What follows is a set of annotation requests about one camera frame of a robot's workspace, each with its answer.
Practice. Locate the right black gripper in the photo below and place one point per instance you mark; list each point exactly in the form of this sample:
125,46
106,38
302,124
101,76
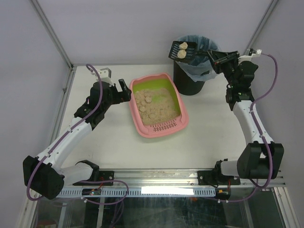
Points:
222,61

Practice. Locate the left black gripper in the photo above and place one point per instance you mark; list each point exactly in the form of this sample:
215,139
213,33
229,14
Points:
119,94

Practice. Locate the black litter scoop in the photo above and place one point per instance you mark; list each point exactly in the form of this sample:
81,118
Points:
192,52

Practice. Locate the pink green litter box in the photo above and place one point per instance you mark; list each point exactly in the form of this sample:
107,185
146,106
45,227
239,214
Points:
162,80

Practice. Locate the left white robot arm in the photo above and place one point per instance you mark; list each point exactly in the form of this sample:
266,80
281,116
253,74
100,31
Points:
44,173

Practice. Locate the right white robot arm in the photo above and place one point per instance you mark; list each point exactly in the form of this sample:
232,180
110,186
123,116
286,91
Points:
261,159

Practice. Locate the beige cat litter pellets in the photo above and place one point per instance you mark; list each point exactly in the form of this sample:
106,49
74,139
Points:
161,109

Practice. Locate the blue plastic bin liner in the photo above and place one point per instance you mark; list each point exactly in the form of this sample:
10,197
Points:
199,69

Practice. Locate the black trash bin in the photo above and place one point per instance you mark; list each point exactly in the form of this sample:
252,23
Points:
184,84

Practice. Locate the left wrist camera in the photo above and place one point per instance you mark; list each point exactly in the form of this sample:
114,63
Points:
105,75

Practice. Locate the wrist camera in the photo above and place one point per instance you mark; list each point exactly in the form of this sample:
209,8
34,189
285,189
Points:
249,55
105,75

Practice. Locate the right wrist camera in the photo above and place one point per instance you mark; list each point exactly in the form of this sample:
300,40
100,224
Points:
249,55

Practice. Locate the left aluminium frame post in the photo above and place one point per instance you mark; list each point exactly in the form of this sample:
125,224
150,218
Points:
49,29

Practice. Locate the aluminium frame post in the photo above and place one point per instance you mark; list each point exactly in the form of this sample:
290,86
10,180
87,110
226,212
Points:
266,16
49,29

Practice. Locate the right aluminium frame post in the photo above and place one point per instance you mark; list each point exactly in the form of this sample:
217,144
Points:
266,16

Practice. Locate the white slotted cable duct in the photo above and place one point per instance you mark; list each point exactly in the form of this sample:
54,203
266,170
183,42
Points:
148,191

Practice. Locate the aluminium mounting rail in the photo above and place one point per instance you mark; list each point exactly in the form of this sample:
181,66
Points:
175,178

